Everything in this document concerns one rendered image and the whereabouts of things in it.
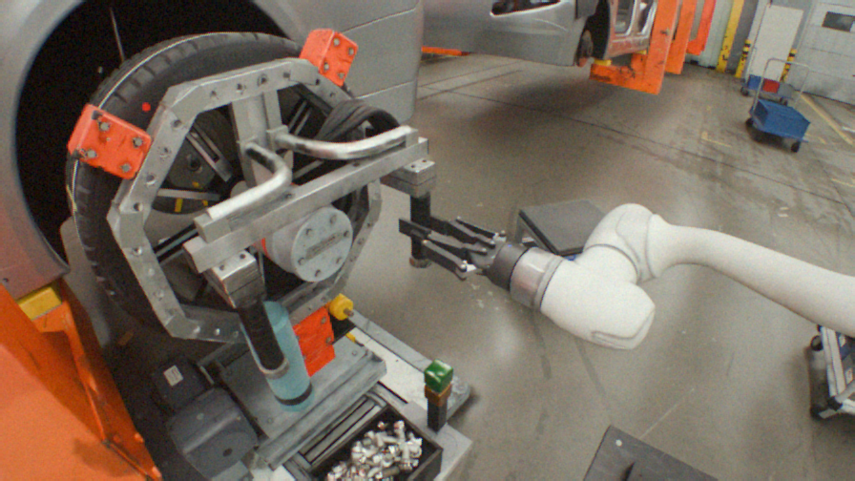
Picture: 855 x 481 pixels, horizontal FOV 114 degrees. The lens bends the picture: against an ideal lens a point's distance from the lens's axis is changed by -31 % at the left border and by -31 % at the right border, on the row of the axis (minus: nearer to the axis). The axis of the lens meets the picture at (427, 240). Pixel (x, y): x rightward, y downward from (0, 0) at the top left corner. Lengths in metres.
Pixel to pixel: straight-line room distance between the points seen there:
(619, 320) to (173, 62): 0.76
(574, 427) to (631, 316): 0.94
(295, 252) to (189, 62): 0.36
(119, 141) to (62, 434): 0.39
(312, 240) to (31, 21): 0.70
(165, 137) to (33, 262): 0.55
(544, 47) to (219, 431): 2.91
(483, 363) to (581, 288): 1.02
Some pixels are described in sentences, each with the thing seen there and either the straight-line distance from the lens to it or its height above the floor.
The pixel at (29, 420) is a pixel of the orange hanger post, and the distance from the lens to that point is 0.62.
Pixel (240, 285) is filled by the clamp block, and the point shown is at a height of 0.93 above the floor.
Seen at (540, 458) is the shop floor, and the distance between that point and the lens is 1.37.
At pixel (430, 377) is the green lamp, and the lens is 0.68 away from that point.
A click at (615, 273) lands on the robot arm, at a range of 0.57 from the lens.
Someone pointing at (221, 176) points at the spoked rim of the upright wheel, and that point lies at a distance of 0.79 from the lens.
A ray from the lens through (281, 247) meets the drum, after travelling 0.63.
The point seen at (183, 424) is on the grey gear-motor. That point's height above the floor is 0.40.
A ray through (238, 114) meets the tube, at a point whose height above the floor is 1.06.
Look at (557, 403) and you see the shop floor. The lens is 1.48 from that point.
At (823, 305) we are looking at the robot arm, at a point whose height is 0.99.
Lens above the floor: 1.22
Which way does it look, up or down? 35 degrees down
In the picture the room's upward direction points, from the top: straight up
